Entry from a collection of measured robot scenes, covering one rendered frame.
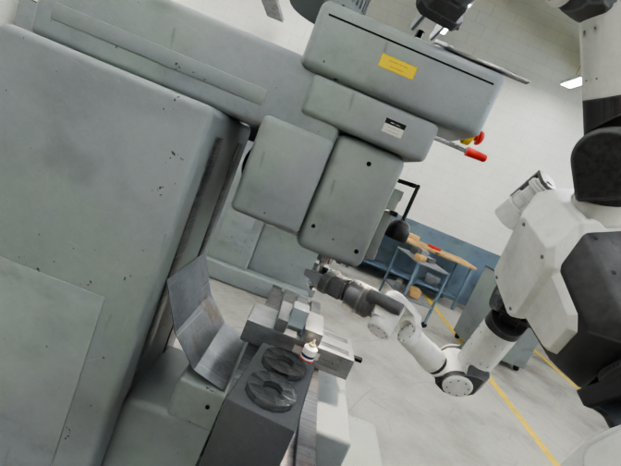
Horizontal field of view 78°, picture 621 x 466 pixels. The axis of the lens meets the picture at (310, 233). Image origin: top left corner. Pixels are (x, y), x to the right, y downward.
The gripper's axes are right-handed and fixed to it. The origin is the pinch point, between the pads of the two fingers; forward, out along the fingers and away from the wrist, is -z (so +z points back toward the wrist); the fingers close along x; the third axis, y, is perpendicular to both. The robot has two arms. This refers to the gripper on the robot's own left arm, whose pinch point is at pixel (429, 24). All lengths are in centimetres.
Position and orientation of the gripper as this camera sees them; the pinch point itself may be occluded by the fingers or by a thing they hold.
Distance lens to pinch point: 114.1
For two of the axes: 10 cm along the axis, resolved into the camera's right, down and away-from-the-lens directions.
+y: 2.3, -9.2, 3.3
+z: 3.5, -2.3, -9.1
